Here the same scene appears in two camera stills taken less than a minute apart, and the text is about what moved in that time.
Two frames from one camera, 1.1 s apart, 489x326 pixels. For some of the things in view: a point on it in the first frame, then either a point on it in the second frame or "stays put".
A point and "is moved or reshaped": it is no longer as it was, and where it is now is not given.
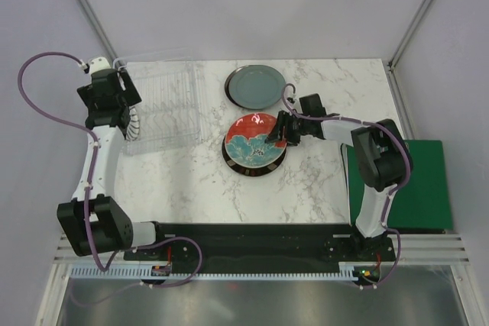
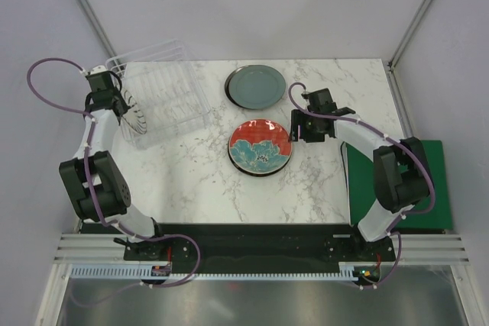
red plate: (245, 141) is moved or reshaped
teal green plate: (256, 86) stays put
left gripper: (129, 95) to (124, 104)
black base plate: (263, 245) stays put
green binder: (421, 206) stays put
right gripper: (284, 119) to (299, 118)
